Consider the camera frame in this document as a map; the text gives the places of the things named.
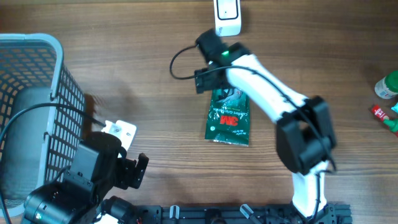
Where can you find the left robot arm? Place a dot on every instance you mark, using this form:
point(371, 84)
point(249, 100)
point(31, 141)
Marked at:
point(99, 164)

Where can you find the grey plastic mesh basket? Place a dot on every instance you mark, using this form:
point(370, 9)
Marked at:
point(42, 141)

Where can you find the green lid glass jar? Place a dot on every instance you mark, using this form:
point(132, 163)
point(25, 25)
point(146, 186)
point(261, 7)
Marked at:
point(386, 88)

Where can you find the red snack stick packet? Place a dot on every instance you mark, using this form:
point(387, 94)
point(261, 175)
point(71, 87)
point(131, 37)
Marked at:
point(379, 113)

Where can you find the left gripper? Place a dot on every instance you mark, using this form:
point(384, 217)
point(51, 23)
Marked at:
point(130, 173)

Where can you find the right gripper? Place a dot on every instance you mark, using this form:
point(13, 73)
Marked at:
point(207, 80)

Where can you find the white barcode scanner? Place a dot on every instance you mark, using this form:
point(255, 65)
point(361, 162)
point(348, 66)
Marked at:
point(228, 20)

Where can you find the mint wet wipes pack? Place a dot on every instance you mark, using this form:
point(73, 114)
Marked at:
point(395, 108)

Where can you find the yellow red sauce bottle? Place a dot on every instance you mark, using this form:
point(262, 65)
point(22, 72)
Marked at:
point(392, 124)

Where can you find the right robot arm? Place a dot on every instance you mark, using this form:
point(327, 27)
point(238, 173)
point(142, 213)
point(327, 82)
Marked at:
point(304, 132)

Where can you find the green 3M gloves packet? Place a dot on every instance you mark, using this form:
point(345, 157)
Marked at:
point(228, 119)

